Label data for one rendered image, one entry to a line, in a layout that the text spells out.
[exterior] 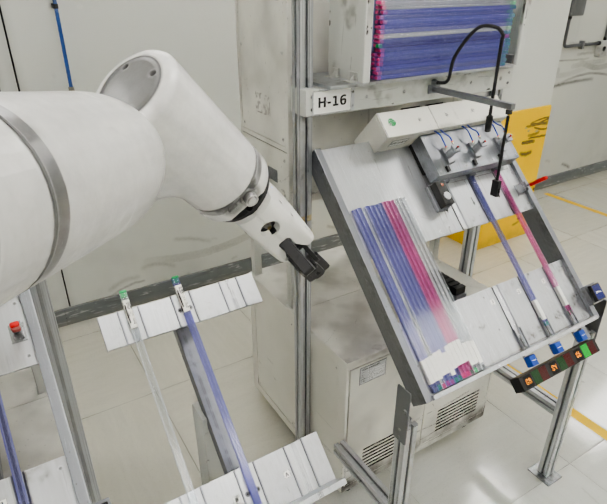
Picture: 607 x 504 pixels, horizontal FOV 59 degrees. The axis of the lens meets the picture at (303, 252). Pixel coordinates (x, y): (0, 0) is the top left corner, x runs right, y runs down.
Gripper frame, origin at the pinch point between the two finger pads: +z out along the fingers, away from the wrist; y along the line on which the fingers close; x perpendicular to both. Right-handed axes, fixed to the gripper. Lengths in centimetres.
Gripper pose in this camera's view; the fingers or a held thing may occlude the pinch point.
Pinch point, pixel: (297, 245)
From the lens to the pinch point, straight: 68.1
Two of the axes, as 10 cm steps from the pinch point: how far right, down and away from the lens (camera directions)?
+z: 4.1, 3.7, 8.3
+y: -5.1, -6.7, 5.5
